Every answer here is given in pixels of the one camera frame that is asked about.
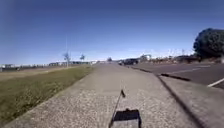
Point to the grey pebbled path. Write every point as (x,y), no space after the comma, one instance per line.
(106,86)

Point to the small bare tree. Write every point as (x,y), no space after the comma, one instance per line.
(67,57)
(82,57)

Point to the dark vehicle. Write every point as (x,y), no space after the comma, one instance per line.
(130,61)

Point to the row of low buildings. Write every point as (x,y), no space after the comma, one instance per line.
(10,67)

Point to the pale building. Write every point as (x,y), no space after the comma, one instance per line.
(145,57)

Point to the dark asphalt road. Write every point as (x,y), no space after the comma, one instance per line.
(186,75)

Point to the road kerb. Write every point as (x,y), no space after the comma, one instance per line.
(175,77)

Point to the row of bushes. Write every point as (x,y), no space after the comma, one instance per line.
(173,60)

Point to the large dark tree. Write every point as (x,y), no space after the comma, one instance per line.
(210,43)

